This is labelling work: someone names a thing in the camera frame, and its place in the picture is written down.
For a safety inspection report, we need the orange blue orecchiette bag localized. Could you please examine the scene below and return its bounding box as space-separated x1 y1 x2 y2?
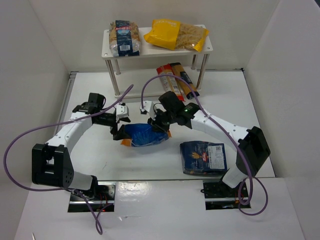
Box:
121 123 172 147

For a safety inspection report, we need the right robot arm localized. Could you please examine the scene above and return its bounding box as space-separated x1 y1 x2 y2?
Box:
140 91 271 188

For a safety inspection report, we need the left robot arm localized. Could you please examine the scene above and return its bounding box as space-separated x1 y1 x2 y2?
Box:
31 93 130 199

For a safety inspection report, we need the white two-tier shelf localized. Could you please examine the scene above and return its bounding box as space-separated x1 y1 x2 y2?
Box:
101 29 213 99

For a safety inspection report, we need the dark blue pasta box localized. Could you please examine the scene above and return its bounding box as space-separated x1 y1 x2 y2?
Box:
179 141 228 176

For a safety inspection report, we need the yellow fusilli pasta bag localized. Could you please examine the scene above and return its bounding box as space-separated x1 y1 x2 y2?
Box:
143 18 209 52

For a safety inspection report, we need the blue clear pasta bag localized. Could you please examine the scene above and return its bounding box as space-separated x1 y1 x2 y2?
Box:
109 20 141 57

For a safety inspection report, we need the red spaghetti pack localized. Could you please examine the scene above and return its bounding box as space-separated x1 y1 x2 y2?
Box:
156 64 185 101

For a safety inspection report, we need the yellow blue spaghetti pack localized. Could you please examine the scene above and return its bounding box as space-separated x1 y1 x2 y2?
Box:
169 62 200 100

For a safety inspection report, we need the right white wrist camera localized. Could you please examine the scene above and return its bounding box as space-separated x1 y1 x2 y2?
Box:
139 100 156 120

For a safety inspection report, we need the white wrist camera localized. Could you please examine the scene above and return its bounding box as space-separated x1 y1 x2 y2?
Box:
139 100 156 120
115 103 131 123

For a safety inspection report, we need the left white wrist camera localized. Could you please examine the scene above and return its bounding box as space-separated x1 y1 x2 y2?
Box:
115 103 131 123

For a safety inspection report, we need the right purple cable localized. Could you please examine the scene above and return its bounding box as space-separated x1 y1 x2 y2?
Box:
140 73 270 216

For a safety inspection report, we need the purple cable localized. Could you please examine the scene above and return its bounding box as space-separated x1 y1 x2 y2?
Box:
3 83 135 235
140 73 270 216

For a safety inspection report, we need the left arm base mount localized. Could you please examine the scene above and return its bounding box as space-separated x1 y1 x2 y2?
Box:
67 181 116 213

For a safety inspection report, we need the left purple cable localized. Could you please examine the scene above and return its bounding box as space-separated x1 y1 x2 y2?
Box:
3 83 135 235

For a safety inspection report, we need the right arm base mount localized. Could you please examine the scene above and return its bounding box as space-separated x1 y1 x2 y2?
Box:
200 181 240 211

